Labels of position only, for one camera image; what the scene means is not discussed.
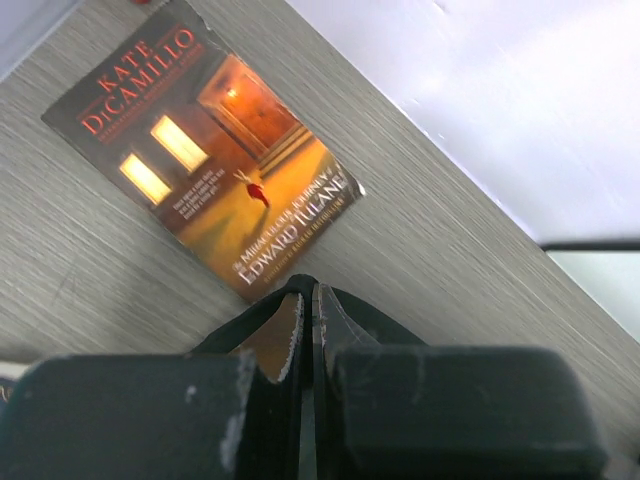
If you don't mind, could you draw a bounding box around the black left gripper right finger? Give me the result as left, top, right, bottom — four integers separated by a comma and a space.
312, 284, 608, 479

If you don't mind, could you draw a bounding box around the black t shirt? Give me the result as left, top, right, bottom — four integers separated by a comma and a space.
190, 274, 425, 354

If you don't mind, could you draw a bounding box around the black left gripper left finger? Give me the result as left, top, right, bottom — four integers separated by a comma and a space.
1, 294, 304, 479

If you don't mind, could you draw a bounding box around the orange brown cover book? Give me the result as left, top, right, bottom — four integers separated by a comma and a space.
43, 1, 364, 301

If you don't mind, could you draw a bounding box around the small whiteboard with red writing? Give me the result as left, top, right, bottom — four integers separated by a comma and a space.
542, 239, 639, 341

